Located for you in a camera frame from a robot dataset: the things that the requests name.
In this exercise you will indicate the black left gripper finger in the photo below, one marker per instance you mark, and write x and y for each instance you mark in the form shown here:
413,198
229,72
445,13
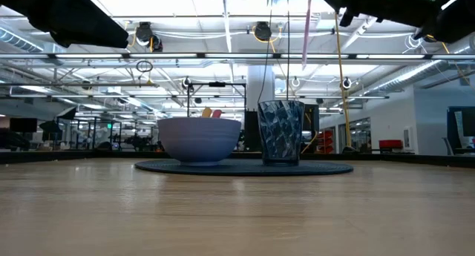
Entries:
92,29

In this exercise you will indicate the pink plastic straw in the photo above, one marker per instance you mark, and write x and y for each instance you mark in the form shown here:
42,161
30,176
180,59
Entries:
307,33

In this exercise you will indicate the blue faceted glass tumbler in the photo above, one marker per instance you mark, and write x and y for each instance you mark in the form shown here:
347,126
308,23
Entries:
281,133

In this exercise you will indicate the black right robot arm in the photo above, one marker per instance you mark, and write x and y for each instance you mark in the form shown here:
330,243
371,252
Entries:
456,22

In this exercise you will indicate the red storage bin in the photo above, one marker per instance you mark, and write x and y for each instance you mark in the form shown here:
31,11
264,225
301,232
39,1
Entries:
390,144

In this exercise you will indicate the lavender plastic bowl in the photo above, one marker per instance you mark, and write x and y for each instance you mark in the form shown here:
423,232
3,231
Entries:
200,141

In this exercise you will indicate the black computer monitor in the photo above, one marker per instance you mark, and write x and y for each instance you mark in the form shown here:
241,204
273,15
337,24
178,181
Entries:
462,130

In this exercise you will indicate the dark blue woven placemat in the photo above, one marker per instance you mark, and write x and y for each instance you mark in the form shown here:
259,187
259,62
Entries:
315,168

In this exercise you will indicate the black metal table frame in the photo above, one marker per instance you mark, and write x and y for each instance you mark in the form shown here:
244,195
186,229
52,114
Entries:
74,157

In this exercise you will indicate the black metal rig frame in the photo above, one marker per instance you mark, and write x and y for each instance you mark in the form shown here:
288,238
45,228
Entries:
217,84

